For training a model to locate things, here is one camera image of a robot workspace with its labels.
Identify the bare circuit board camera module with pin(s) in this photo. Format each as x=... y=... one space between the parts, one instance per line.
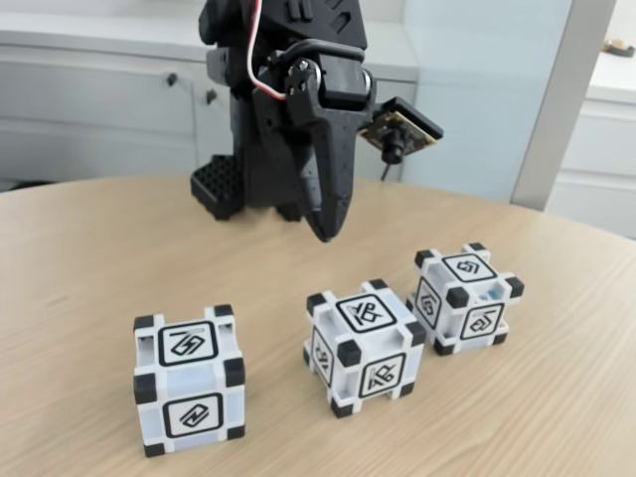
x=405 y=124

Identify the white cube with crossed symbol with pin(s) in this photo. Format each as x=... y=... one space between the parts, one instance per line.
x=367 y=358

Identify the white cube with zigzag symbol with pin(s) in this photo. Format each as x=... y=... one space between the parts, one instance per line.
x=191 y=387

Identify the small dark wristband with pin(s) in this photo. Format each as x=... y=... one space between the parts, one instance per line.
x=617 y=47

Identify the black cabinet key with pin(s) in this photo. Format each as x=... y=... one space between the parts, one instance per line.
x=172 y=79
x=211 y=96

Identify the white drawer unit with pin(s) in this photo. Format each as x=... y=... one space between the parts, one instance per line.
x=606 y=149

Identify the white cube with square symbol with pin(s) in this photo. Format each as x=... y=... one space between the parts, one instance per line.
x=462 y=303

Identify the grey structural pillar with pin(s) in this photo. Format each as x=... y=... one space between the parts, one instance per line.
x=561 y=99

